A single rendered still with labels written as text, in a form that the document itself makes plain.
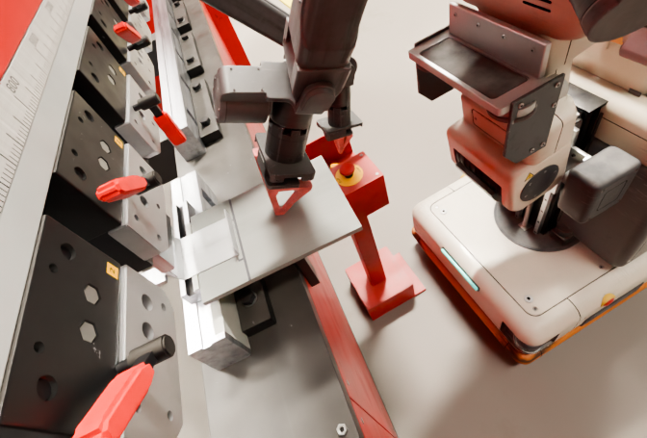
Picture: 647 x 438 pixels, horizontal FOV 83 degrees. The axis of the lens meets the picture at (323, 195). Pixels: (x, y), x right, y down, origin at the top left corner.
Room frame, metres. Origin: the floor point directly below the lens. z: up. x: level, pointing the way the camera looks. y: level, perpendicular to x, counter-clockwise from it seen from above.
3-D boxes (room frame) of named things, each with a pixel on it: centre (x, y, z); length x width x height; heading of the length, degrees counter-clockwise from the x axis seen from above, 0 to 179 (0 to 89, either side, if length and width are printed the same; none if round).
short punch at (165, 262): (0.39, 0.25, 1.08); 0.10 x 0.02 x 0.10; 3
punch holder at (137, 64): (0.76, 0.27, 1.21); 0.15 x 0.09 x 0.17; 3
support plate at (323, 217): (0.39, 0.10, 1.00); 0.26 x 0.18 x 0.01; 93
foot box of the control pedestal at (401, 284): (0.67, -0.09, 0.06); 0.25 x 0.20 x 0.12; 97
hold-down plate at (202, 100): (0.99, 0.22, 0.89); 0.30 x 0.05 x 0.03; 3
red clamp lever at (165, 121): (0.54, 0.19, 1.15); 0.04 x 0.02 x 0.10; 93
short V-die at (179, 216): (0.42, 0.25, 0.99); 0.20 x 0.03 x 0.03; 3
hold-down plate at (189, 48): (1.39, 0.24, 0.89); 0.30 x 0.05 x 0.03; 3
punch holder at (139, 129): (0.56, 0.26, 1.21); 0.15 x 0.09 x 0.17; 3
